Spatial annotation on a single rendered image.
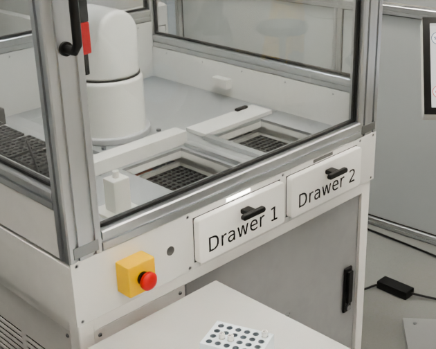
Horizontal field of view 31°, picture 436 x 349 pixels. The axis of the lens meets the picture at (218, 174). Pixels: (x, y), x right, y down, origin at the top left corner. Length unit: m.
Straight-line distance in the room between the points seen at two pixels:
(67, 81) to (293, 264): 0.92
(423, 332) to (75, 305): 1.67
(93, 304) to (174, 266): 0.22
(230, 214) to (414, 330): 1.35
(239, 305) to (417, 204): 2.01
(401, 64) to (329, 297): 1.45
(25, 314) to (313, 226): 0.79
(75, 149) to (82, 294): 0.31
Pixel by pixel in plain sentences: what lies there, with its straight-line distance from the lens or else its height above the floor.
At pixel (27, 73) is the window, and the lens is 1.51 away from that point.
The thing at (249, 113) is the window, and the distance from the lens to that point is 1.81.
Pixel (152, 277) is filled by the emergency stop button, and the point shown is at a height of 0.89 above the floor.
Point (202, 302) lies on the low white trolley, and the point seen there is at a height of 0.76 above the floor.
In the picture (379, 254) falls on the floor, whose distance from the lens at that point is 3.54.
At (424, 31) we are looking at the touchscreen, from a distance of 2.43.
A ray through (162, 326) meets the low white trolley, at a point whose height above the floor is 0.76.
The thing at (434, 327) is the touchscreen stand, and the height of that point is 0.04.
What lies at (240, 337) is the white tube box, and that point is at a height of 0.79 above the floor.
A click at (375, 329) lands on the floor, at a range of 3.04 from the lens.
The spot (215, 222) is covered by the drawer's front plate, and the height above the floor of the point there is 0.91.
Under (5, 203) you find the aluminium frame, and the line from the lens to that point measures 1.72.
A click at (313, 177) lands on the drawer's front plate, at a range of 2.01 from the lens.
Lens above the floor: 1.70
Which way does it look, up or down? 23 degrees down
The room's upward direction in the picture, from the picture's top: 2 degrees counter-clockwise
